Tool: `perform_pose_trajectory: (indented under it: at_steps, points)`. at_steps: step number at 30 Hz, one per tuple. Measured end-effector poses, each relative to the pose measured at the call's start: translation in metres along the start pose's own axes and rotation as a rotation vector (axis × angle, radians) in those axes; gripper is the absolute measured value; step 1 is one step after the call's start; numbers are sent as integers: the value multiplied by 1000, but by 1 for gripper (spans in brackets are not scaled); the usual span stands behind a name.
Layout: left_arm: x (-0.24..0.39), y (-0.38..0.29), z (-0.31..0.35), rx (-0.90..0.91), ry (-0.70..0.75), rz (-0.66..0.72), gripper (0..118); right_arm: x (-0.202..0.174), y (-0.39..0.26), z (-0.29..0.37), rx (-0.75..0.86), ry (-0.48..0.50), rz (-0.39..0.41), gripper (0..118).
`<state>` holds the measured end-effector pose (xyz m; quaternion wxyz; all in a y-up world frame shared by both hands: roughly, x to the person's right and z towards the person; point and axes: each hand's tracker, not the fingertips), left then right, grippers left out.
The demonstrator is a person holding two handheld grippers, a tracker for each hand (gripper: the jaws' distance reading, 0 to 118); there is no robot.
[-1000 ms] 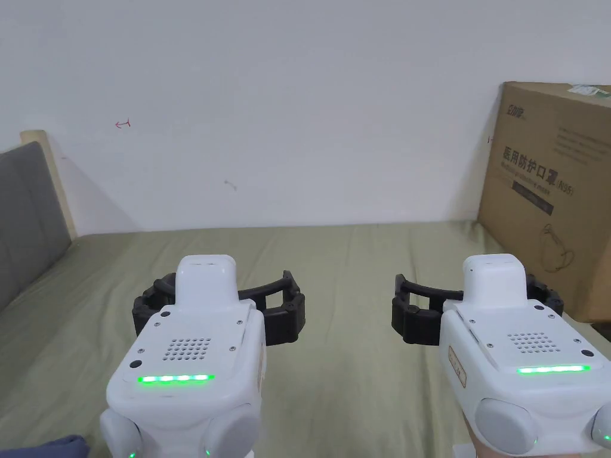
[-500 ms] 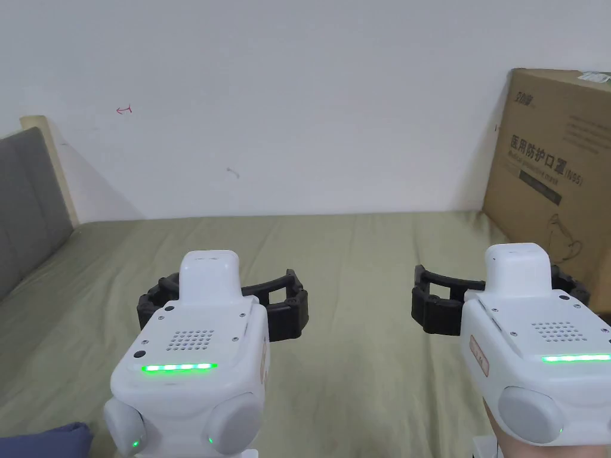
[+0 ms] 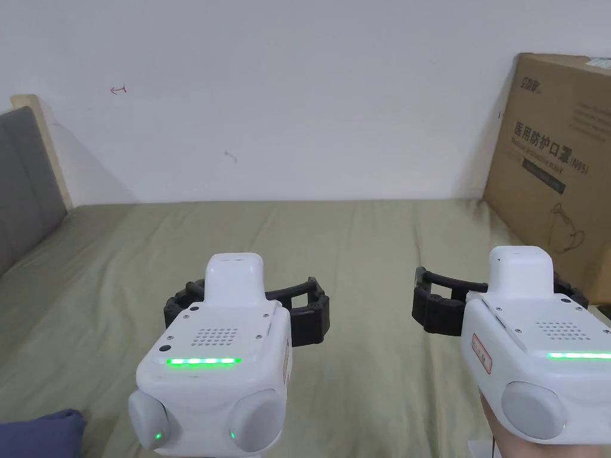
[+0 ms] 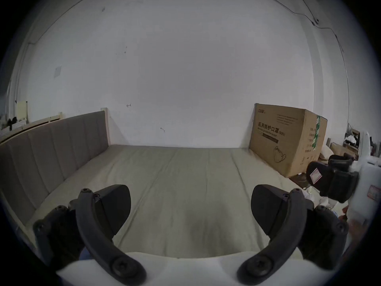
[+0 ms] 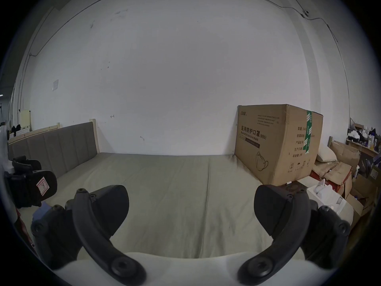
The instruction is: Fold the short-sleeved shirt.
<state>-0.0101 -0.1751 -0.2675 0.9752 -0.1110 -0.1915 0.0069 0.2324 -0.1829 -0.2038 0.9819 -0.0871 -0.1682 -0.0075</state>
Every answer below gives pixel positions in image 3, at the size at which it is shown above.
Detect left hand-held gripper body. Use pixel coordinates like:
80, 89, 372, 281
128, 252, 292, 458

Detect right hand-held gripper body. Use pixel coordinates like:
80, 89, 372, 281
460, 245, 611, 458

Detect person's right hand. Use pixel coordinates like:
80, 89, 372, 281
479, 387, 576, 458

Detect bed with pale green sheet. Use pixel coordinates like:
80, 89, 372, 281
0, 197, 611, 458

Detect grey padded headboard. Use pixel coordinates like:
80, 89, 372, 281
0, 94, 72, 280

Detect dark blue garment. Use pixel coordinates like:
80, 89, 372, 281
0, 408, 88, 458

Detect brown cardboard carton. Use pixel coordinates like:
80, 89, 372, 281
481, 52, 611, 306

